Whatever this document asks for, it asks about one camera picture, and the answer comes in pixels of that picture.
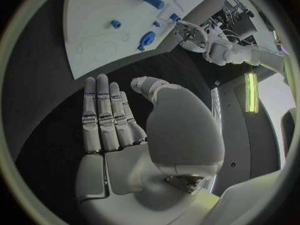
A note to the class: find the blue gear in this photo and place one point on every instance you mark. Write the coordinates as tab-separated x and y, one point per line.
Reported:
147	38

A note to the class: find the glowing light bar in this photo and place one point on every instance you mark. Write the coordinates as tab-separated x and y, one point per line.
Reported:
252	93

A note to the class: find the thick blue cylinder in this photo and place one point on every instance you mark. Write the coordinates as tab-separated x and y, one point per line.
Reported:
153	1

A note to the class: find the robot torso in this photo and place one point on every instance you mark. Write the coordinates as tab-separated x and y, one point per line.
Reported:
236	135

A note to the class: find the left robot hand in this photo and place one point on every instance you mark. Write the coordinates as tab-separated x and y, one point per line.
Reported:
194	37

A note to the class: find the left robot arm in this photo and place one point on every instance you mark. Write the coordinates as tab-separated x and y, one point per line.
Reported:
257	54

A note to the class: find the white task board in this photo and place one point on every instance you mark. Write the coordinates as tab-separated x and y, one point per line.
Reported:
93	13

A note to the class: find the small blue peg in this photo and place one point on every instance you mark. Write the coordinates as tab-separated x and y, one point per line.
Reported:
156	23
174	17

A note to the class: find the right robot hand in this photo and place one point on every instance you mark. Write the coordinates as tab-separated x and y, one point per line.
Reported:
182	131

